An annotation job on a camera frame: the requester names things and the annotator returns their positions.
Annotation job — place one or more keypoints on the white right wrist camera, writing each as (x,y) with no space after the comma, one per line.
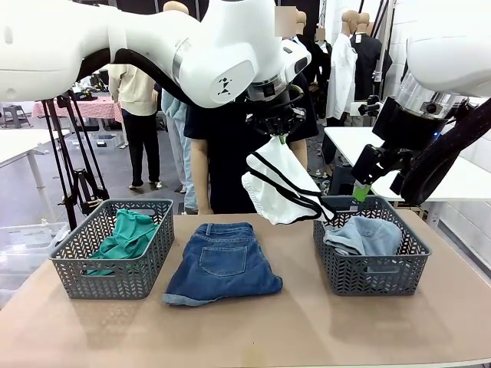
(370,106)

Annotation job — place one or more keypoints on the light blue denim shorts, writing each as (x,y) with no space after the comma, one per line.
(368,235)

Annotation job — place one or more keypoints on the mannequin in pale blue shirt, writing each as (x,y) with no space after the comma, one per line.
(301,23)

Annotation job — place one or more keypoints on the mannequin in white shirt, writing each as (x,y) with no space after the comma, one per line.
(341,76)

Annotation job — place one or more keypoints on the grey lattice plastic basket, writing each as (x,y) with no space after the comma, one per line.
(115,283)
(376,276)

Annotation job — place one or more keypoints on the table with pink cloth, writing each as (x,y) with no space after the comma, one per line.
(92,107)

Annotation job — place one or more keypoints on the person's right forearm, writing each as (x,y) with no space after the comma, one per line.
(199,176)

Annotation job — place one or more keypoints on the mannequin in black jacket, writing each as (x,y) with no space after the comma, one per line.
(320,57)

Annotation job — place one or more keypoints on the dark blue denim shorts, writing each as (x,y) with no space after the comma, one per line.
(222,264)

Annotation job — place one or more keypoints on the white shorts with black trim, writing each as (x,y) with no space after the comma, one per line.
(280,188)

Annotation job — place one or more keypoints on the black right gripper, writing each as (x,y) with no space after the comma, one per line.
(410,130)

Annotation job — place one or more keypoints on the large white table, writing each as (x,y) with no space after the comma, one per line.
(464,180)

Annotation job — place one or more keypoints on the clear plastic storage box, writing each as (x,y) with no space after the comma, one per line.
(23,249)

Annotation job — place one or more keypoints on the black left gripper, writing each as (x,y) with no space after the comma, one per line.
(276,115)

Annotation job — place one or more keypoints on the small white table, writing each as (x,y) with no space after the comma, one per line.
(23,145)

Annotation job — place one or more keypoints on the person in black t-shirt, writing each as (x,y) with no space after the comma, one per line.
(226,153)

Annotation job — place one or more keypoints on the person's left forearm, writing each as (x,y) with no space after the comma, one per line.
(299,153)

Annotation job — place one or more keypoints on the mannequin in light blue fleece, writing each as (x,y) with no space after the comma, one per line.
(180,145)

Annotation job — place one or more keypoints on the green top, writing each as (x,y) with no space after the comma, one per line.
(130,237)

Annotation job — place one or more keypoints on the mannequin in black shirt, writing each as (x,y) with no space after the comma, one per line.
(366,65)

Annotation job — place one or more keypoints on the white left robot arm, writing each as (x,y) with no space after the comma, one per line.
(134,38)

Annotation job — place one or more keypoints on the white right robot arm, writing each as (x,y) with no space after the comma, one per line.
(449,46)

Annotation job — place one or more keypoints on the grey metal stool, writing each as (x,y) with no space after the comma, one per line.
(15,115)

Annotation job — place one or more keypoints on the mannequin in cream jacket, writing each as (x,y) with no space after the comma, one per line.
(136,96)

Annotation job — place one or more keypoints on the black camera tripod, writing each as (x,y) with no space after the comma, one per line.
(80,180)

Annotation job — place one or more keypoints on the person's right hand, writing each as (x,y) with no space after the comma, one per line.
(205,211)

